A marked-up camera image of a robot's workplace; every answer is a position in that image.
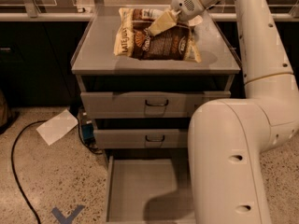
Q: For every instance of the grey middle drawer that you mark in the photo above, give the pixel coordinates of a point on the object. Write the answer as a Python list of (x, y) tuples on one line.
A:
[(150, 138)]

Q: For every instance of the grey metal drawer cabinet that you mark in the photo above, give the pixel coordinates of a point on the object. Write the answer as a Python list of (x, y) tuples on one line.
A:
[(97, 69)]

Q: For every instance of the white paper sheet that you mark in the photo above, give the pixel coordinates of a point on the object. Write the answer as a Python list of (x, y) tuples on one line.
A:
[(56, 128)]

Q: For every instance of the grey bottom drawer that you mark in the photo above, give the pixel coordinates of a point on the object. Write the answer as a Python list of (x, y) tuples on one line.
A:
[(149, 191)]

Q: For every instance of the white paper bowl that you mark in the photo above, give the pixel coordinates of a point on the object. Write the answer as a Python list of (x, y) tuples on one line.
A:
[(195, 21)]

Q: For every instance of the grey drawer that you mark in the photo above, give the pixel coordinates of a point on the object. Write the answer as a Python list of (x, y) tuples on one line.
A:
[(149, 191), (150, 138), (146, 104)]

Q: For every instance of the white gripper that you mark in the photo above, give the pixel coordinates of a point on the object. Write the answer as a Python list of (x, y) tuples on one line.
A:
[(184, 4)]

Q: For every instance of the brown chip bag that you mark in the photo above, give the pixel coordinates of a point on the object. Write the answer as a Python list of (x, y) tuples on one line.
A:
[(134, 40)]

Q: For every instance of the grey top drawer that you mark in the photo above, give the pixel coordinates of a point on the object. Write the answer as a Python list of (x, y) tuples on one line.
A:
[(146, 104)]

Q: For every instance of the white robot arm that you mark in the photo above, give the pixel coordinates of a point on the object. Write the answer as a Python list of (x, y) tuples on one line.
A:
[(227, 136)]

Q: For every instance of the blue power box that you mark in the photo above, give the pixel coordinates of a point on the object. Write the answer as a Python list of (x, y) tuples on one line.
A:
[(86, 126)]

